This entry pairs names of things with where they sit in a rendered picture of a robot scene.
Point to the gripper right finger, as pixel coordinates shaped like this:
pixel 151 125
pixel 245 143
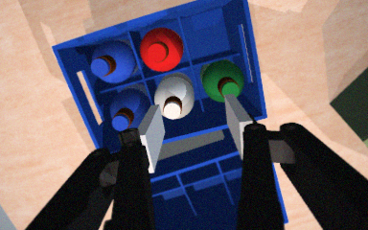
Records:
pixel 334 191

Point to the red bottle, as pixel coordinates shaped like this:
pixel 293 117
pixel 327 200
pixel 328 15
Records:
pixel 165 49

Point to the white bottle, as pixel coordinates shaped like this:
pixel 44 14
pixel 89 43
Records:
pixel 175 94

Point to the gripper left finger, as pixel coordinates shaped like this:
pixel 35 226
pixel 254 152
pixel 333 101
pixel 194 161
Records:
pixel 81 203

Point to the blue bottle crate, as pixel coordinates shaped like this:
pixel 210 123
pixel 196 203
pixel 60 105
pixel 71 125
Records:
pixel 195 198
pixel 212 31

